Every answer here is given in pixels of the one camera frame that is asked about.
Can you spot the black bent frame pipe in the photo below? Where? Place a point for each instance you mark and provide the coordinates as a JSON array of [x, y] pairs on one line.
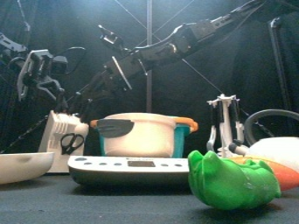
[[276, 58]]

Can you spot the white toy knife block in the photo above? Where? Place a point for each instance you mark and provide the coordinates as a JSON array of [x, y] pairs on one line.
[[57, 137]]

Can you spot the white toy utensil rack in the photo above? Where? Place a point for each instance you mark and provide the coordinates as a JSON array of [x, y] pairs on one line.
[[221, 122]]

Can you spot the white grey toy cooker base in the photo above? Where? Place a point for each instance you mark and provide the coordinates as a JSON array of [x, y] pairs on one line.
[[128, 172]]

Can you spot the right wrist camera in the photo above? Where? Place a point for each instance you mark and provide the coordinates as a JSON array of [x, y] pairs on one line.
[[110, 39]]

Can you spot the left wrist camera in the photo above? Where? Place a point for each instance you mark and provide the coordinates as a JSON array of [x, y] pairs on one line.
[[58, 64]]

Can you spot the black toy scissors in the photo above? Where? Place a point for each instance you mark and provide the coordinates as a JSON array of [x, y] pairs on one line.
[[70, 143]]

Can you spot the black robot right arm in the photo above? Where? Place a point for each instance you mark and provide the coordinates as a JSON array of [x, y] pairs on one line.
[[201, 32]]

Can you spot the orange toy carrot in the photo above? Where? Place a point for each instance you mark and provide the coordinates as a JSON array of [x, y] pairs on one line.
[[248, 159], [287, 176]]

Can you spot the metal frame pole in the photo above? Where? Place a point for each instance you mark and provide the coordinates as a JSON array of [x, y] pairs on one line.
[[148, 87]]

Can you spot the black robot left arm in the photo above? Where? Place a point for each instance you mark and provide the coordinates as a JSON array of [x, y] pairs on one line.
[[10, 45]]

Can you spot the green toy pepper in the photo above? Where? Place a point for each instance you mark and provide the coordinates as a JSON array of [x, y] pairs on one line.
[[229, 183]]

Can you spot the white toy frying pan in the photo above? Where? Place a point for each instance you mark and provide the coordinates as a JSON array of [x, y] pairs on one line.
[[21, 167]]

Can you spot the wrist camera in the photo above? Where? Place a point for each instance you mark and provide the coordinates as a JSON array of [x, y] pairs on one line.
[[110, 39], [58, 64]]

